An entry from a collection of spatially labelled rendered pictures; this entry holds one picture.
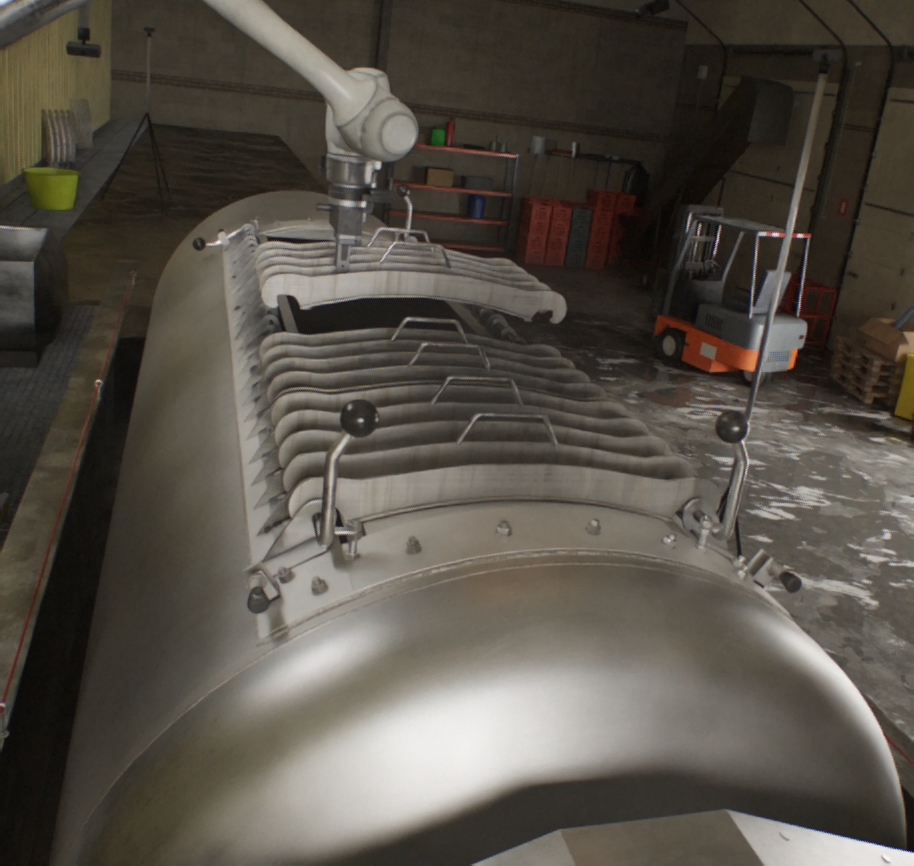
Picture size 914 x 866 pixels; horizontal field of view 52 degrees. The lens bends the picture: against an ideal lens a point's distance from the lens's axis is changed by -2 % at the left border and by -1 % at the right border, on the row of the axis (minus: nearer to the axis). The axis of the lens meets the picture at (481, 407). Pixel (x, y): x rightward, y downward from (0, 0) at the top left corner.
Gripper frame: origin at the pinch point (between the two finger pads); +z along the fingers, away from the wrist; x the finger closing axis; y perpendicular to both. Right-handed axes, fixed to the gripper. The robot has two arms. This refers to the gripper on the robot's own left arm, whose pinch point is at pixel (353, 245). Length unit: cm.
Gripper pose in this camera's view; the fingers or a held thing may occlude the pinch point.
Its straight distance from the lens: 217.7
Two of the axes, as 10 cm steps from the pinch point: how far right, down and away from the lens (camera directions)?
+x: -2.7, -3.4, 9.0
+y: 9.6, 0.3, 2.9
